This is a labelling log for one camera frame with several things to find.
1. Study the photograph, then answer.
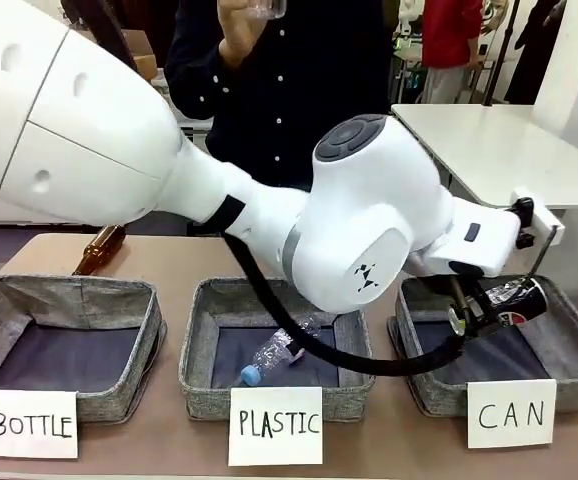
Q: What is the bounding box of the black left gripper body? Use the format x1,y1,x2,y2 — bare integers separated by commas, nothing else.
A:
446,273,494,339

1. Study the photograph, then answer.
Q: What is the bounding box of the crushed black Pepsi can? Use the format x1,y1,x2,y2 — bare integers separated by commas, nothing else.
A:
483,277,550,329

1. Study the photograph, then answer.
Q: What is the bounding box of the grey basket labelled can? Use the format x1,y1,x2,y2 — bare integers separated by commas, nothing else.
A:
387,275,578,419

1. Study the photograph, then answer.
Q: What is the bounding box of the white CAN paper label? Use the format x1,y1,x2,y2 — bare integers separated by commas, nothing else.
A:
465,378,558,450

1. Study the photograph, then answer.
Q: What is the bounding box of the grey basket labelled plastic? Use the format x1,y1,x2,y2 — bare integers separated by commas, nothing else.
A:
178,277,376,422

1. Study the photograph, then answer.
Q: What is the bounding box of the grey basket labelled bottle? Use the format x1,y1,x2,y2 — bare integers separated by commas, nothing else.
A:
0,273,168,424

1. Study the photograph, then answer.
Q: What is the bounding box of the person's right hand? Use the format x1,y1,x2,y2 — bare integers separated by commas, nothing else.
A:
217,0,271,67

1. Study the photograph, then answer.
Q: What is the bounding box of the white background table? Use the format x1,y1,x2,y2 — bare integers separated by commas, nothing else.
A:
390,102,578,212

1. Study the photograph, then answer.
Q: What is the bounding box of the crushed clear bottle blue cap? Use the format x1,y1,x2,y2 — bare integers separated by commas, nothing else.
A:
237,313,324,389

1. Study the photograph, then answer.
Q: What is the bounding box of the white PLASTIC paper label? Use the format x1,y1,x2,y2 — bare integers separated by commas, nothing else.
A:
227,385,324,468

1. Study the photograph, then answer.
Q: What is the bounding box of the black stand pole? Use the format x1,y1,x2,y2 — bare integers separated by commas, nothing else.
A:
482,0,518,107

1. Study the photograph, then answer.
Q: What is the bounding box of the background person in red top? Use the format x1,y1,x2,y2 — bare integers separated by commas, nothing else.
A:
420,0,486,105

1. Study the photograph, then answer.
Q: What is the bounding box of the person in dark dotted shirt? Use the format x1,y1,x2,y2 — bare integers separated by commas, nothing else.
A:
163,0,396,194

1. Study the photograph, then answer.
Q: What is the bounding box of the brown glass bottle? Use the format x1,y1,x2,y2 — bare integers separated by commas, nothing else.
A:
70,224,129,278

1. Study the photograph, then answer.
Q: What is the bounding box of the brown cardboard box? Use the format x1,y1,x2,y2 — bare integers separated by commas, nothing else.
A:
117,28,163,84

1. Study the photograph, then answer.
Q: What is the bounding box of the white BOTTLE paper label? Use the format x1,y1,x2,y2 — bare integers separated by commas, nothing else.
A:
0,388,80,461

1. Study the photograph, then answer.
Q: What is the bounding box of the thin grey camera cable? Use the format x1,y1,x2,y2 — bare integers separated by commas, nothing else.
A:
529,223,559,277

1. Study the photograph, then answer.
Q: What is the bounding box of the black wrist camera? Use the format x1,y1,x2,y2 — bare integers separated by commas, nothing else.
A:
514,196,536,250

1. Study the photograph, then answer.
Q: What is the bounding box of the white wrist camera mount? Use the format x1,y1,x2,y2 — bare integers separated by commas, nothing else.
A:
510,186,568,247

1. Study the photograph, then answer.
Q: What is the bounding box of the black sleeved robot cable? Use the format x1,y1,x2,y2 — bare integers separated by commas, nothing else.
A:
221,233,471,379

